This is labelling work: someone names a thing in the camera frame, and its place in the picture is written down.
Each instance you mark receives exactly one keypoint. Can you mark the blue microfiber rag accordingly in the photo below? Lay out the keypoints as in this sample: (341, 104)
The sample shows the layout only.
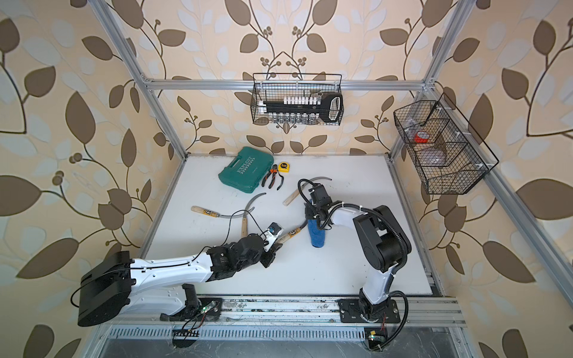
(317, 235)

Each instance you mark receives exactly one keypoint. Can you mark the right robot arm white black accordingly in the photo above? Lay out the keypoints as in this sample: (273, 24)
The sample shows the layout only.
(383, 241)

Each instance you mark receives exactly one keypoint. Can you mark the black socket bit holder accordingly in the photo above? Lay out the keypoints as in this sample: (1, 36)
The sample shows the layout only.
(314, 109)

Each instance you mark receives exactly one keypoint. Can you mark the yellow black tape measure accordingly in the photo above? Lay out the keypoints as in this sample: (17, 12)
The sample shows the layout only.
(283, 167)

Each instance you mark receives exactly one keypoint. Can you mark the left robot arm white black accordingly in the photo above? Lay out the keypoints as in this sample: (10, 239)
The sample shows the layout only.
(122, 284)

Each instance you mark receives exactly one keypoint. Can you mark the green plastic tool case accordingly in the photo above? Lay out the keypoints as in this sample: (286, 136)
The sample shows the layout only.
(246, 170)

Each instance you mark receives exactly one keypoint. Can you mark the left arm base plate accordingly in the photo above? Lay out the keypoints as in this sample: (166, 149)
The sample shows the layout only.
(202, 308)

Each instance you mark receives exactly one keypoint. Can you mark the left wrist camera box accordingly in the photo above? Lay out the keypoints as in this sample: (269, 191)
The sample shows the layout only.
(273, 232)

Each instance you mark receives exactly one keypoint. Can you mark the back wall wire basket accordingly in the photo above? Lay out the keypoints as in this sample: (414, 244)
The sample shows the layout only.
(279, 84)

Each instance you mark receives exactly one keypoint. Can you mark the aluminium front rail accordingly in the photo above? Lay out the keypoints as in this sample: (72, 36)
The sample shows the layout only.
(280, 311)

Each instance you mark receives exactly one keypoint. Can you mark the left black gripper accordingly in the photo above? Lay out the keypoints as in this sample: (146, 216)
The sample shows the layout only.
(271, 251)

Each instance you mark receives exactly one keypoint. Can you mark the wall wire basket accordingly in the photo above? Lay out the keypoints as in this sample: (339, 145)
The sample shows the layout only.
(456, 157)
(279, 84)

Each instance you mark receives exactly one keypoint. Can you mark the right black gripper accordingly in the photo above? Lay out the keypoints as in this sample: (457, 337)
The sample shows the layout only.
(308, 211)

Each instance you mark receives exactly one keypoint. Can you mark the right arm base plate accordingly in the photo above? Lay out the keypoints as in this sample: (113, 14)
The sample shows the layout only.
(355, 310)

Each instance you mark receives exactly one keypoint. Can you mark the red item in basket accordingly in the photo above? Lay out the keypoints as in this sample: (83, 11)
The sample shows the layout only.
(421, 137)

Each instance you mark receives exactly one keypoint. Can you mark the right wall wire basket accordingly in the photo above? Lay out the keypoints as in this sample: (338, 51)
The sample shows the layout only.
(456, 157)

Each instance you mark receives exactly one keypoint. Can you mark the black red handled pliers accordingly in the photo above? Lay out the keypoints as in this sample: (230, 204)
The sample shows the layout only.
(270, 178)

